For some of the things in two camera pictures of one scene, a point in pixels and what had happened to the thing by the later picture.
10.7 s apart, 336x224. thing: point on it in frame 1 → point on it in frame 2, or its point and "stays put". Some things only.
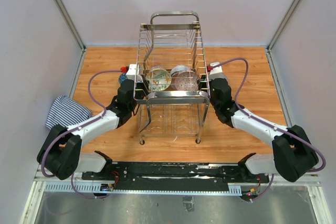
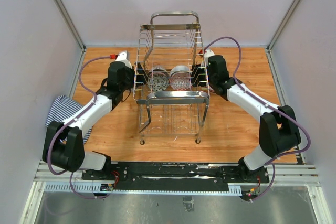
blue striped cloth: x=66 y=112 stays put
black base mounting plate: x=176 y=173 stays put
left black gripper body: x=142 y=86 → x=130 y=79
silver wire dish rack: x=171 y=85 stays put
